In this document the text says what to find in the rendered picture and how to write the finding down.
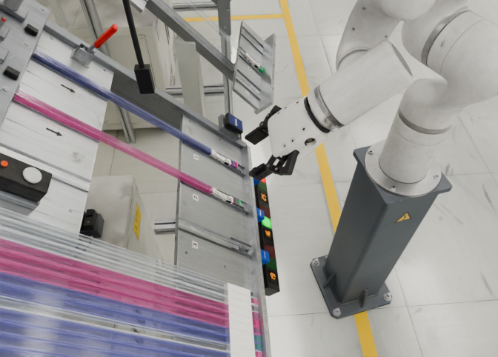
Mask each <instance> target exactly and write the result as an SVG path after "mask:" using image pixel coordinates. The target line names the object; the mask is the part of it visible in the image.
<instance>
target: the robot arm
mask: <svg viewBox="0 0 498 357"><path fill-rule="evenodd" d="M468 2H469V0H357V2H356V4H355V5H354V7H353V9H352V11H351V14H350V16H349V18H348V21H347V24H346V26H345V29H344V32H343V34H342V37H341V40H340V43H339V47H338V50H337V53H336V72H335V73H334V74H333V75H332V76H331V77H330V78H329V79H327V80H326V81H324V82H323V83H321V84H320V85H319V86H317V87H315V88H314V89H313V90H312V91H310V92H309V93H308V95H307V96H305V97H303V98H301V99H299V100H297V101H295V102H293V103H291V104H289V105H288V106H286V107H284V108H283V109H282V108H281V107H279V106H277V105H275V106H274V107H273V108H272V110H271V111H270V113H269V114H267V115H266V117H265V119H264V121H261V122H260V124H259V127H257V128H256V129H254V130H253V131H251V132H250V133H248V134H247V135H246V136H245V139H246V140H247V141H249V142H250V143H251V144H254V145H256V144H258V143H259V142H261V141H262V140H263V139H265V138H267V137H268V136H269V138H270V146H271V150H272V156H271V157H270V158H269V160H268V162H267V164H265V163H262V164H260V165H259V166H258V167H255V168H254V169H252V170H251V171H250V172H249V176H251V177H253V178H255V179H256V180H258V181H261V180H262V179H264V178H266V177H267V176H269V175H270V174H272V173H274V174H277V175H280V176H283V175H284V176H290V175H292V173H293V169H294V167H295V163H296V162H298V161H299V160H300V159H302V158H304V157H305V156H306V155H307V154H309V153H310V152H312V151H313V150H314V149H316V148H317V147H318V146H319V145H320V144H321V143H322V142H323V141H324V140H325V139H326V138H327V137H328V133H329V132H330V131H332V132H333V133H334V132H337V131H338V130H339V129H340V128H342V127H344V126H345V125H346V124H349V123H350V122H352V121H353V120H355V119H357V118H359V117H360V116H362V115H363V114H365V113H366V112H368V111H369V110H371V109H373V108H375V107H376V106H378V105H379V104H381V103H383V102H384V101H386V100H388V99H389V98H390V97H392V96H394V95H396V94H397V93H399V92H400V91H402V90H404V89H405V88H407V89H406V91H405V93H404V95H403V97H402V100H401V102H400V104H399V107H398V110H397V112H396V115H395V117H394V121H393V123H392V125H391V128H390V131H389V134H388V137H387V139H384V140H381V141H378V142H377V143H375V144H373V145H372V146H371V147H370V148H369V149H368V151H367V153H366V155H365V170H366V172H367V174H368V176H369V177H370V179H371V181H372V182H373V183H374V184H376V185H377V186H378V187H380V188H381V189H383V190H384V191H386V192H388V193H391V194H394V195H396V196H401V197H408V198H413V197H420V196H424V195H427V194H428V193H430V192H431V191H433V190H434V189H435V188H436V186H437V185H438V183H439V180H440V178H441V169H440V165H439V162H438V161H437V160H436V158H435V157H436V155H437V153H438V152H439V149H440V147H441V146H442V144H443V142H444V140H445V138H446V136H447V135H448V133H449V131H450V129H451V127H452V125H453V123H454V122H455V120H456V118H457V116H458V115H459V113H460V112H461V111H462V109H463V108H465V107H467V106H468V105H470V104H474V103H477V102H480V101H484V100H487V99H490V98H493V97H494V96H498V25H497V24H495V23H493V22H492V21H489V20H487V19H485V18H483V17H482V16H480V15H478V14H476V13H474V12H473V11H471V10H469V9H468ZM400 21H404V24H403V26H402V32H401V38H402V43H403V46H404V48H405V49H406V50H407V51H408V53H409V54H410V55H411V56H413V57H414V58H415V59H416V60H417V61H419V62H421V63H422V64H424V65H425V66H426V67H428V68H430V69H431V70H433V71H434V72H435V73H437V74H439V75H440V76H441V77H443V78H444V79H445V80H444V79H433V78H423V79H417V80H416V81H414V78H413V75H412V73H411V70H410V68H409V66H408V65H407V63H406V61H405V60H404V58H403V57H402V55H401V54H400V52H399V51H398V50H397V49H396V47H395V46H394V45H393V44H392V43H391V42H390V41H388V39H389V37H390V35H391V34H392V32H393V30H394V28H395V27H396V26H397V25H398V23H399V22H400ZM280 156H282V157H280ZM276 159H278V160H279V161H278V163H277V165H273V163H274V162H275V160H276ZM284 163H285V166H284V167H283V165H284Z"/></svg>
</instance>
